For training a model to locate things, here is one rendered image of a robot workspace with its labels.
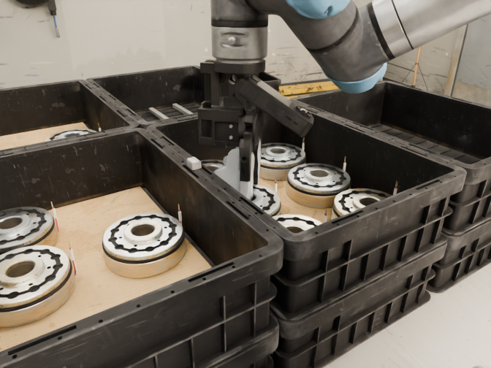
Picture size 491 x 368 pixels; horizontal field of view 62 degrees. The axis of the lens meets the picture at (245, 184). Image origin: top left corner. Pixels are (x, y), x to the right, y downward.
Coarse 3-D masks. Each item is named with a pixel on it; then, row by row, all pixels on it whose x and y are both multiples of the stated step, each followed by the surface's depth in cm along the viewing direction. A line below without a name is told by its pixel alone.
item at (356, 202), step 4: (356, 196) 60; (360, 196) 60; (364, 196) 60; (368, 196) 60; (372, 196) 60; (376, 196) 60; (356, 200) 59; (360, 200) 60; (364, 200) 60; (368, 200) 60; (372, 200) 60; (376, 200) 60; (380, 200) 59; (352, 204) 59; (356, 204) 58; (360, 204) 58; (356, 208) 58
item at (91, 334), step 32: (0, 160) 58; (256, 224) 42; (256, 256) 38; (160, 288) 34; (192, 288) 34; (224, 288) 36; (96, 320) 31; (128, 320) 32; (160, 320) 33; (0, 352) 28; (32, 352) 28; (64, 352) 29; (96, 352) 31
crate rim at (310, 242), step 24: (192, 120) 72; (336, 120) 71; (168, 144) 62; (384, 144) 63; (456, 168) 54; (408, 192) 48; (432, 192) 50; (456, 192) 53; (264, 216) 44; (360, 216) 44; (384, 216) 46; (288, 240) 40; (312, 240) 40; (336, 240) 43
